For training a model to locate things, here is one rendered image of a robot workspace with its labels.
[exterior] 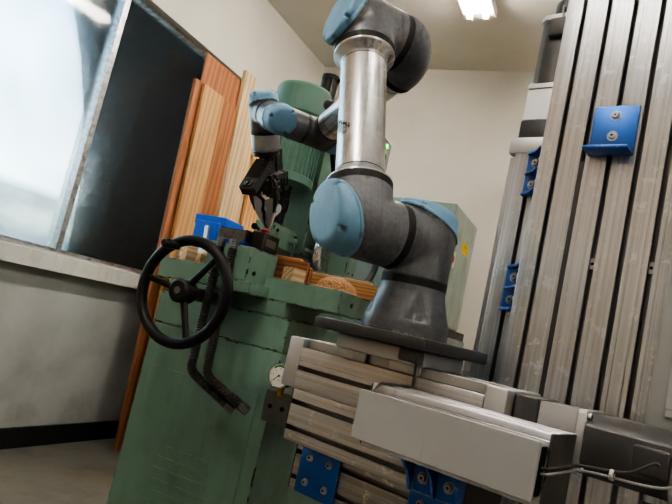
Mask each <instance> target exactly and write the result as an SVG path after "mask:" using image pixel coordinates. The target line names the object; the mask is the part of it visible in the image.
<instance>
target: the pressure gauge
mask: <svg viewBox="0 0 672 504"><path fill-rule="evenodd" d="M284 366H285V364H284V363H276V364H274V365H272V366H271V368H270V369H269V372H268V381H269V383H270V385H271V386H272V387H274V388H276V389H278V392H277V396H281V397H282V396H283V393H284V390H285V388H288V387H290V386H287V385H284V384H282V383H281V379H282V375H283V371H284ZM278 375H280V377H277V376H278ZM276 377H277V378H276ZM274 378H275V379H274ZM273 379H274V380H273Z"/></svg>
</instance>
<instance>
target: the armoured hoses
mask: <svg viewBox="0 0 672 504"><path fill-rule="evenodd" d="M226 240H227V238H225V237H221V236H218V239H217V243H216V245H217V246H218V247H219V248H220V249H221V250H222V251H224V247H225V244H226ZM238 245H239V240H238V239H234V238H231V239H230V241H229V246H228V253H227V254H228V255H227V257H226V258H227V260H228V262H229V264H230V267H231V271H232V272H233V268H234V263H235V262H234V261H235V258H236V257H235V256H236V253H237V252H236V251H237V249H238ZM209 273H210V274H209V277H208V278H209V279H207V280H208V281H207V284H206V285H207V286H206V289H205V293H204V296H203V301H202V306H201V309H200V310H201V311H200V313H199V316H198V317H199V318H198V321H197V322H198V323H197V326H196V331H195V333H194V334H196V333H197V332H199V331H200V330H201V329H203V328H204V327H205V326H206V325H205V324H207V323H206V322H207V319H208V314H209V309H210V307H211V302H212V299H213V298H212V297H213V294H214V293H213V292H214V290H215V285H216V282H217V281H216V280H217V277H218V276H217V275H218V273H219V268H218V265H217V264H216V265H215V266H214V267H213V268H212V269H211V270H210V272H209ZM220 286H221V287H220V289H219V294H218V299H217V304H216V309H217V307H218V304H219V301H220V296H221V288H222V283H221V285H220ZM216 309H215V311H216ZM220 330H221V326H220V327H219V328H218V330H217V331H216V332H215V333H214V334H213V335H212V336H211V337H210V338H209V340H208V341H209V342H208V345H207V346H208V347H207V350H206V351H207V352H206V355H205V360H204V363H203V364H204V365H203V369H202V370H203V374H204V375H203V376H202V374H200V373H199V371H198V370H197V367H196V366H197V365H196V364H197V359H198V356H199V355H198V354H199V352H200V350H199V349H201V348H200V347H201V344H202V343H201V344H199V345H197V346H195V347H192V348H191V351H190V354H189V355H190V356H189V359H188V362H187V363H188V364H187V366H188V367H187V370H188V373H189V376H191V378H192V379H193V380H195V382H196V383H197V384H198V385H199V386H200V387H202V389H204V391H206V393H207V394H209V396H211V398H213V399H214V400H215V401H217V403H218V404H219V405H220V406H221V407H222V408H223V409H224V410H225V411H226V412H227V413H228V414H229V415H231V414H232V413H234V411H235V410H236V408H237V410H239V411H240V412H241V413H242V414H243V415H246V414H247V413H248V412H249V411H250V409H251V407H250V406H249V405H248V404H247V403H246V402H244V401H243V400H241V399H240V398H239V397H238V396H237V395H236V394H234V393H233V392H232V391H231V390H230V389H229V388H228V387H226V385H224V384H223V383H222V382H220V380H218V378H216V377H215V376H214V374H213V373H212V368H213V367H212V366H213V363H214V362H213V361H214V358H215V353H216V348H217V345H218V344H217V343H218V341H217V340H219V339H218V338H219V335H220V334H219V333H220Z"/></svg>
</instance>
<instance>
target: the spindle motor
mask: <svg viewBox="0 0 672 504"><path fill-rule="evenodd" d="M277 95H278V100H279V102H283V103H286V104H288V105H289V106H291V107H293V108H295V109H297V110H300V111H302V112H304V113H307V114H310V115H312V116H314V117H319V116H320V115H321V114H322V113H323V112H324V111H325V109H324V106H323V104H324V102H325V100H327V99H332V98H331V95H330V93H329V92H328V91H327V90H325V89H324V88H322V87H320V86H318V85H316V84H313V83H310V82H307V81H302V80H285V81H283V82H282V83H281V84H280V85H279V86H278V88H277ZM280 149H282V162H283V170H287V171H288V179H289V185H290V186H292V187H293V189H292V191H291V192H298V193H302V192H310V191H311V190H312V186H313V181H314V177H315V173H316V169H317V164H318V160H319V156H320V151H318V150H317V149H314V148H312V147H309V146H307V145H304V144H302V143H299V142H296V141H293V140H290V139H288V138H285V137H283V136H280Z"/></svg>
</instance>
